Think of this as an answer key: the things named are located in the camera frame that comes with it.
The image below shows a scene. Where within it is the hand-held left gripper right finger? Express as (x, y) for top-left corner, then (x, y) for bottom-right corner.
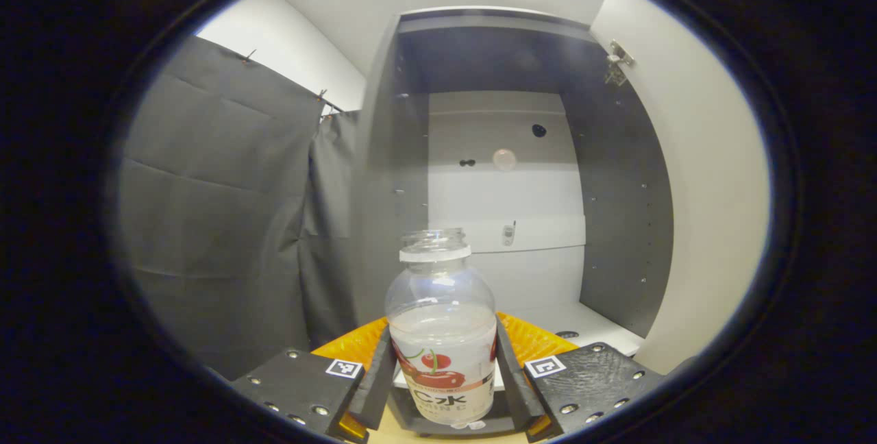
(495, 312), (665, 443)

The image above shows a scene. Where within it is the metal door hinge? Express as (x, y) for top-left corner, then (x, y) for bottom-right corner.
(603, 40), (636, 87)

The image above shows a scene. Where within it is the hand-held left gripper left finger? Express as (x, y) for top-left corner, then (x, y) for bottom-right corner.
(230, 316), (399, 443)

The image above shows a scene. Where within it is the black backdrop cloth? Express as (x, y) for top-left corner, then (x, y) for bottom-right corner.
(118, 35), (362, 382)

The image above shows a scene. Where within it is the dark grey cabinet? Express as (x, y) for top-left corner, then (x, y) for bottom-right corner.
(348, 7), (676, 439)

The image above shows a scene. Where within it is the clear bottle with cherry label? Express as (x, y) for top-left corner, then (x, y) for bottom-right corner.
(384, 227), (498, 428)

